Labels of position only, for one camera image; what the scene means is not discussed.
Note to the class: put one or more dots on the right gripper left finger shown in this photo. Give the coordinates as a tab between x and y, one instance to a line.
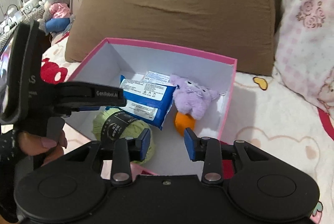
125	151

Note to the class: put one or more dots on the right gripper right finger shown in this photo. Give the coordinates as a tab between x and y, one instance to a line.
208	151

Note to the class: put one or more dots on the green yarn ball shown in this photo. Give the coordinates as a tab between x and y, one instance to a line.
114	124

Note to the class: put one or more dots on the orange ball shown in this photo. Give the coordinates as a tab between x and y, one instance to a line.
183	121

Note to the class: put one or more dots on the blue wet wipes pack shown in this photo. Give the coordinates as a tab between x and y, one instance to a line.
147	101

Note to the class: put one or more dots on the purple Kuromi plush toy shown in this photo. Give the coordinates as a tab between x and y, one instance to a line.
191	98

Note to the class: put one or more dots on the white tissue pack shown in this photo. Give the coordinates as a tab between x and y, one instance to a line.
156	78

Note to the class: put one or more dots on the person left hand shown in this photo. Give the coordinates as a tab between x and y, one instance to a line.
33	145

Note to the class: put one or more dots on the pink cardboard box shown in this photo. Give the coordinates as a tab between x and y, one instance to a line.
143	69

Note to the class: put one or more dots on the grey plush doll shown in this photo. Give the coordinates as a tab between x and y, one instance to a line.
56	17

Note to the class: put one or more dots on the cluttered side table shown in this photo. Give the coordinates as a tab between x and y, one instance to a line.
30	10

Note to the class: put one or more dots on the pink checked cartoon pillow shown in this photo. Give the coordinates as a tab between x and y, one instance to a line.
304	55

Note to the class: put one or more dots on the brown embroidered pillow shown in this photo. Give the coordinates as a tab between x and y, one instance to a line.
241	29

